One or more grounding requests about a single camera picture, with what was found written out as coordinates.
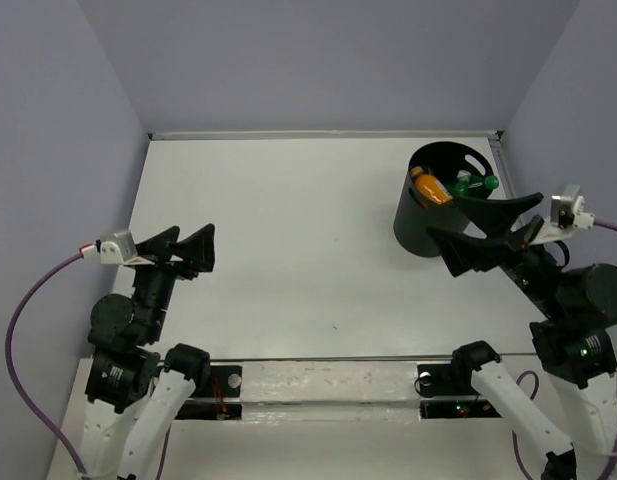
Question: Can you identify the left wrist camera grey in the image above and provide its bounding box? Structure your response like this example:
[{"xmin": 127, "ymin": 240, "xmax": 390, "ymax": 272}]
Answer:
[{"xmin": 79, "ymin": 229, "xmax": 139, "ymax": 265}]

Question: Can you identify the white foam front board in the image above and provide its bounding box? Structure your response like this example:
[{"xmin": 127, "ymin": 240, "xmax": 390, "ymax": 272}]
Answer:
[{"xmin": 239, "ymin": 360, "xmax": 420, "ymax": 425}]

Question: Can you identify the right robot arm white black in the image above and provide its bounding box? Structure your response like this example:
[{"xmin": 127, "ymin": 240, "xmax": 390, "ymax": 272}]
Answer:
[{"xmin": 420, "ymin": 185, "xmax": 617, "ymax": 479}]

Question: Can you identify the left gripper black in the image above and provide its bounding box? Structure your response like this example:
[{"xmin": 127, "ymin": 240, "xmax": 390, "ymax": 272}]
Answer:
[{"xmin": 127, "ymin": 220, "xmax": 216, "ymax": 338}]

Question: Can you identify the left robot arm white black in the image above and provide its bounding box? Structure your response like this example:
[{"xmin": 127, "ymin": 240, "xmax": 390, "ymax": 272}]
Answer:
[{"xmin": 79, "ymin": 223, "xmax": 215, "ymax": 479}]

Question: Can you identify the orange plastic bottle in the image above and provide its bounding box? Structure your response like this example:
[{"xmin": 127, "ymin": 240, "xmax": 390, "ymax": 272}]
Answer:
[{"xmin": 409, "ymin": 166, "xmax": 453, "ymax": 208}]

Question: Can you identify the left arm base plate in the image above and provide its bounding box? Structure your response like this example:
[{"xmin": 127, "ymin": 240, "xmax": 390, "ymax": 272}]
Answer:
[{"xmin": 176, "ymin": 363, "xmax": 243, "ymax": 421}]

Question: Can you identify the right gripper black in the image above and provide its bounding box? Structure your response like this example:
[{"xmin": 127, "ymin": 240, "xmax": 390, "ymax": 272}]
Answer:
[{"xmin": 426, "ymin": 190, "xmax": 568, "ymax": 316}]

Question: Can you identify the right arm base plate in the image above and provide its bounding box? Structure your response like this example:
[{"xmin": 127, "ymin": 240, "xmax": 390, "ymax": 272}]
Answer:
[{"xmin": 413, "ymin": 363, "xmax": 501, "ymax": 420}]

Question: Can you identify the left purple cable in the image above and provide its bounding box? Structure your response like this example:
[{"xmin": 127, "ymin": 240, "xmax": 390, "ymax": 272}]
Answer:
[{"xmin": 5, "ymin": 252, "xmax": 169, "ymax": 480}]

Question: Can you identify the aluminium table edge rail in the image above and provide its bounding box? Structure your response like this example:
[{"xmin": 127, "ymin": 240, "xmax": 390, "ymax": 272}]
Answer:
[{"xmin": 148, "ymin": 130, "xmax": 502, "ymax": 141}]

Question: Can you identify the green plastic bottle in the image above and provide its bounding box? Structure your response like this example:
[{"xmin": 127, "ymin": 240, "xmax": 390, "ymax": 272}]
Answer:
[{"xmin": 445, "ymin": 173, "xmax": 499, "ymax": 199}]

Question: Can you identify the black plastic bin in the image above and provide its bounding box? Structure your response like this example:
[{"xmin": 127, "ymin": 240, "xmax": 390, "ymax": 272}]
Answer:
[{"xmin": 393, "ymin": 141, "xmax": 498, "ymax": 257}]

